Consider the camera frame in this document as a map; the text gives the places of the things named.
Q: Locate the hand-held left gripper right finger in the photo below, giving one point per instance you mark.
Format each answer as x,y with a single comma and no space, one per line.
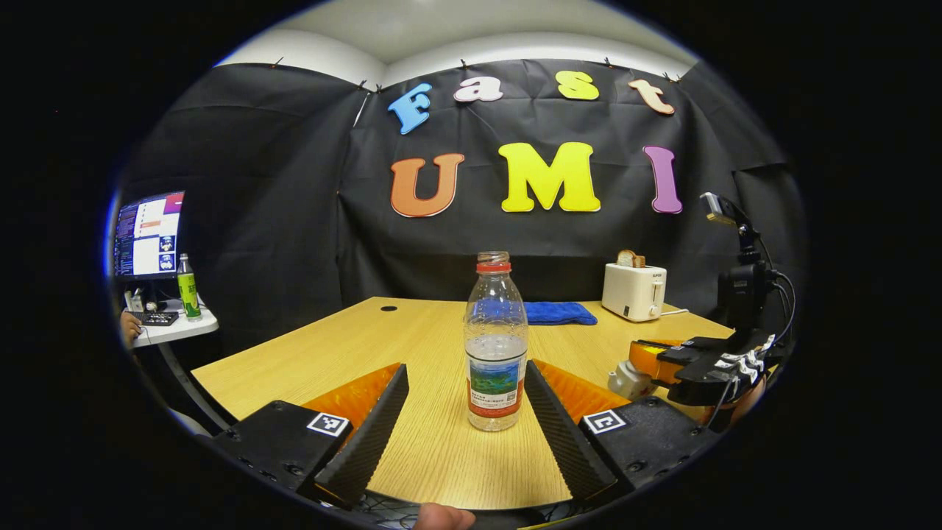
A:
563,434

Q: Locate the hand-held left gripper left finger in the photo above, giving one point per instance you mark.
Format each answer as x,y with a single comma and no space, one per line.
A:
372,434

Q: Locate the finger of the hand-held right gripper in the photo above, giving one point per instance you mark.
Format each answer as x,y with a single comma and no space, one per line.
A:
706,375
706,344

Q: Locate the clear plastic water bottle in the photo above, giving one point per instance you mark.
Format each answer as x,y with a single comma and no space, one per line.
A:
495,346

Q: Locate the green drink bottle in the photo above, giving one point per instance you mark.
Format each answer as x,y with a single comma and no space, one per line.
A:
190,294

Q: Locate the white toaster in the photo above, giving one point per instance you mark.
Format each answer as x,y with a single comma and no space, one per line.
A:
633,292

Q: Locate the bread slice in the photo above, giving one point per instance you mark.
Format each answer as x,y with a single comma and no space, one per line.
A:
629,259

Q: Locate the blue towel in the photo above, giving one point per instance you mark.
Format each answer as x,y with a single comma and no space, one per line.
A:
559,313

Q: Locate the white side table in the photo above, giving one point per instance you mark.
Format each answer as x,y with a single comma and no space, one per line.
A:
184,329

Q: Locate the black backdrop cloth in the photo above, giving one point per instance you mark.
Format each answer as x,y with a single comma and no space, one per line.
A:
294,221

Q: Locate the black keyboard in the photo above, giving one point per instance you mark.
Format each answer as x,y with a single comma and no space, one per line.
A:
156,318

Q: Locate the computer monitor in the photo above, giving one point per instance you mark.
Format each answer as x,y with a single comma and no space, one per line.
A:
151,235

